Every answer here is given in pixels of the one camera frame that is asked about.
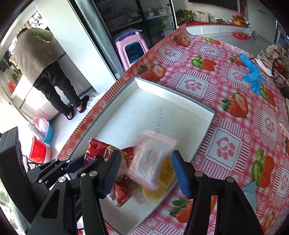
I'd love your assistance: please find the flower gift basket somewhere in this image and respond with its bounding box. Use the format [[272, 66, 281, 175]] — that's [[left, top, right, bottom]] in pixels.
[[231, 12, 247, 26]]

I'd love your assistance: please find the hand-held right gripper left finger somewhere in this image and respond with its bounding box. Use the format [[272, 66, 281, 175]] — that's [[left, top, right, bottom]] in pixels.
[[27, 150, 122, 235]]

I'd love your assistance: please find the white floor cloth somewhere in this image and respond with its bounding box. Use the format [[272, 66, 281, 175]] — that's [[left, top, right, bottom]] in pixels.
[[87, 91, 106, 106]]

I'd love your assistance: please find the white paper sheet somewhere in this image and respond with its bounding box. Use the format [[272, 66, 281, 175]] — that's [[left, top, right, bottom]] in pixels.
[[257, 51, 275, 76]]

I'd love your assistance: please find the flat red box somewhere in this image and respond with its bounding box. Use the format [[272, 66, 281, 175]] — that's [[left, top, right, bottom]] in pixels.
[[232, 32, 251, 40]]

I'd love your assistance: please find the small red candy packet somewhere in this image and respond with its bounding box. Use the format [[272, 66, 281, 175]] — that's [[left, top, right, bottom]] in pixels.
[[112, 174, 138, 207]]

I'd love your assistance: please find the red plastic basin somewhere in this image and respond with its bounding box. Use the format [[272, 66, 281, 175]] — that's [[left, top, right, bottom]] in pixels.
[[28, 137, 52, 164]]

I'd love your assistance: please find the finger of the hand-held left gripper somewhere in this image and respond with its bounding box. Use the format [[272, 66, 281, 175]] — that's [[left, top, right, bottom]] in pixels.
[[30, 169, 68, 192], [27, 154, 87, 181]]

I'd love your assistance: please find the blue plastic basin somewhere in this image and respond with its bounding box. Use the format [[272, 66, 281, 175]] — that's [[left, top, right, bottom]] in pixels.
[[42, 124, 54, 145]]

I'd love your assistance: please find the glass door cabinet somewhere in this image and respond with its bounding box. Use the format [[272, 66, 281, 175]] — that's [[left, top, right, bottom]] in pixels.
[[90, 0, 176, 46]]

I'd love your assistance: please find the yellow rice cracker packet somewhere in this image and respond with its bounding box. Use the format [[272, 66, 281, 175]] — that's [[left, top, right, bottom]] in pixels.
[[142, 156, 178, 201]]

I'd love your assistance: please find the white television stand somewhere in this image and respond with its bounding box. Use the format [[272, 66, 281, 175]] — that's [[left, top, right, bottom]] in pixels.
[[178, 20, 255, 38]]

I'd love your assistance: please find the black wire basket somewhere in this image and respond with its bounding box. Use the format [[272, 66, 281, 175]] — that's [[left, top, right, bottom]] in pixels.
[[271, 57, 289, 87]]

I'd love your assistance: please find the pink clear snack packet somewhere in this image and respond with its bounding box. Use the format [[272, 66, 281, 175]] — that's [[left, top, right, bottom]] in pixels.
[[126, 129, 178, 192]]

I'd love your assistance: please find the pink plastic stool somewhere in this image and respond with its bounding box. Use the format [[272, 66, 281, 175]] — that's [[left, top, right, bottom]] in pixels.
[[115, 30, 149, 71]]

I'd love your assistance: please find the white shallow tray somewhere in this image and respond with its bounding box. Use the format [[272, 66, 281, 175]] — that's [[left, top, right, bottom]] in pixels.
[[68, 77, 215, 234]]

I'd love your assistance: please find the blue rubber glove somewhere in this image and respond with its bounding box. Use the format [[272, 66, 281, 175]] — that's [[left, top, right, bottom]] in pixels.
[[243, 68, 268, 93], [239, 53, 260, 74]]

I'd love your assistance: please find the green potted plant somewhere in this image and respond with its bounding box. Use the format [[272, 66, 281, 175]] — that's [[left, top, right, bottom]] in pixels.
[[175, 8, 196, 23]]

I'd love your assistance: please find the pink plastic basin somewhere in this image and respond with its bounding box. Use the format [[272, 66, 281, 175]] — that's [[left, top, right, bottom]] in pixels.
[[32, 117, 50, 136]]

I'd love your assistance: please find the strawberry print tablecloth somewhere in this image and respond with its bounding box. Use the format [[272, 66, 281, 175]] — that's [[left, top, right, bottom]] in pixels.
[[57, 24, 289, 235]]

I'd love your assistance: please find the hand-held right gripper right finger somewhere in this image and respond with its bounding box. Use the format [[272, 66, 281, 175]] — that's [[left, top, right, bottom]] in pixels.
[[171, 150, 264, 235]]

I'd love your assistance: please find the light blue snack packet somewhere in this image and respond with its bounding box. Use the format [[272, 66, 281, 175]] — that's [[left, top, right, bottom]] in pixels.
[[243, 181, 257, 205]]

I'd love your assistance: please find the red snack packet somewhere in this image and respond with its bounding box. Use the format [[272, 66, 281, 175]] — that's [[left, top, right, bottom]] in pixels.
[[87, 137, 136, 168]]

